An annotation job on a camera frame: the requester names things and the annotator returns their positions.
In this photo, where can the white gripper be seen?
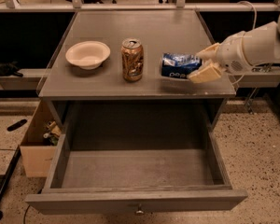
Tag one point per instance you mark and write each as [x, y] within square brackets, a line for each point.
[230, 55]

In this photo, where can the cardboard box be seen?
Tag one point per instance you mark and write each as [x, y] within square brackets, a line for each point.
[37, 153]

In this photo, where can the blue pepsi can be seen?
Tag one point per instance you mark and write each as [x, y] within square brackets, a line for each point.
[179, 66]

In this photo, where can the grey open drawer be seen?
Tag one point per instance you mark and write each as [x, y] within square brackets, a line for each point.
[114, 155]

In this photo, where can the metal drawer knob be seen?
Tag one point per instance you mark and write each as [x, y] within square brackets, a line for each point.
[139, 211]

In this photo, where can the metal clamp stand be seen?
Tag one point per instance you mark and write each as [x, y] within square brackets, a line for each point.
[254, 81]

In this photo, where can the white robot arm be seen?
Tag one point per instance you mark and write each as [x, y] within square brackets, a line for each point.
[262, 45]

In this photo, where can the black pole on floor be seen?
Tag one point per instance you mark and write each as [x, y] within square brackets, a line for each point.
[4, 179]

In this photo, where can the black marker on floor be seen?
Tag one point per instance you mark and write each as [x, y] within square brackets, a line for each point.
[16, 125]

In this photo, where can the gold soda can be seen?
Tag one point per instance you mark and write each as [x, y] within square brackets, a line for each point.
[132, 54]

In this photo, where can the grey cabinet counter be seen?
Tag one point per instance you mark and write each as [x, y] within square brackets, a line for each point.
[176, 31]

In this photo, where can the black object on ledge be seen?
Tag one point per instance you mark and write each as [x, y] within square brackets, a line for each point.
[10, 69]

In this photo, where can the items in cardboard box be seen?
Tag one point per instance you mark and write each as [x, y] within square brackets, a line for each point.
[52, 133]

